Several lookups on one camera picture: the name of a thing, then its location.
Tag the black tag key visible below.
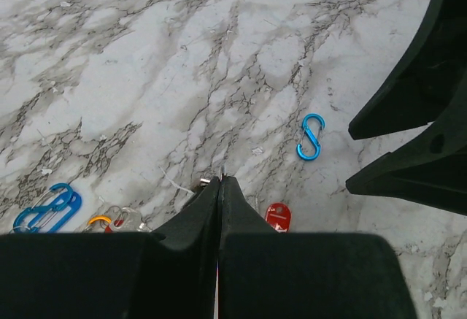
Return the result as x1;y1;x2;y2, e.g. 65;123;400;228
192;164;226;193

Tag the blue carabiner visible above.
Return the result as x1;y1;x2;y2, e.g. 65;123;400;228
296;113;325;161
11;182;75;234

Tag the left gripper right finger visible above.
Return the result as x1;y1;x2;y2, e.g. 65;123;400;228
218;177;416;318

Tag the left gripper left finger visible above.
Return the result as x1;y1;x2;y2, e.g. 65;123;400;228
1;178;219;318

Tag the orange carabiner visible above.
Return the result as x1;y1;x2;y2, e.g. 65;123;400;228
83;215;112;233

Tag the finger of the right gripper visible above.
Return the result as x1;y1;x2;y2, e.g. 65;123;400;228
349;0;466;139
346;104;466;215

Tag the red tag key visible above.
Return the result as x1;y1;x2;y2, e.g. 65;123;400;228
265;203;291;233
104;207;151;233

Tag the blue tag key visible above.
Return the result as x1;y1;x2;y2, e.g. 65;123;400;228
28;192;82;233

